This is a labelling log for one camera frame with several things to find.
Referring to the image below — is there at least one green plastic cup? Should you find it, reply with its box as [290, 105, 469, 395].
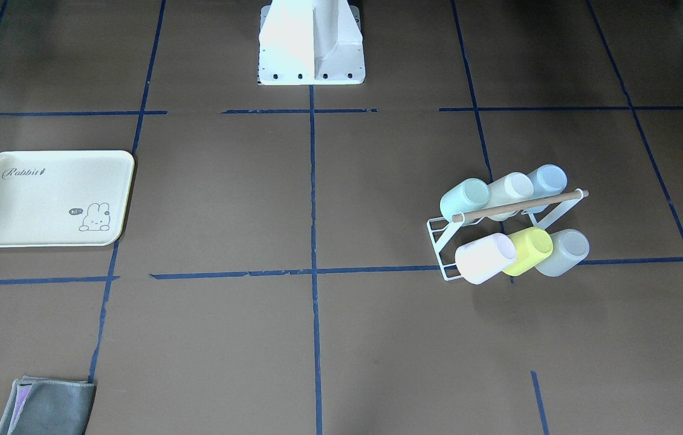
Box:
[440, 178, 491, 221]

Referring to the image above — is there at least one cream rabbit tray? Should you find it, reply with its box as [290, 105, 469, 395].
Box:
[0, 150, 136, 248]

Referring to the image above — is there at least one pink plastic cup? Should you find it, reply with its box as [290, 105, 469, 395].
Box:
[455, 233, 517, 285]

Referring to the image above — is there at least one beige plastic cup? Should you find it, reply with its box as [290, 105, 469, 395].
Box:
[485, 172, 534, 209]

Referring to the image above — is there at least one yellow plastic cup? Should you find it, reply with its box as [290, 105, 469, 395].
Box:
[502, 227, 554, 276]

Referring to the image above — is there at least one light blue plastic cup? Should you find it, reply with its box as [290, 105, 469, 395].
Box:
[527, 164, 568, 200]

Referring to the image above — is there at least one grey plastic cup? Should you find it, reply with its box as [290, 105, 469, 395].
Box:
[535, 229, 590, 277]

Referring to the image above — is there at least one grey folded cloth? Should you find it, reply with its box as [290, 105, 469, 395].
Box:
[0, 375, 97, 434]

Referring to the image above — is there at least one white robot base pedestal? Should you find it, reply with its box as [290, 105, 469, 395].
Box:
[257, 1, 366, 86]

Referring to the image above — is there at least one white wire cup rack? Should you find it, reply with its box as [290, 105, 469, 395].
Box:
[426, 189, 590, 282]

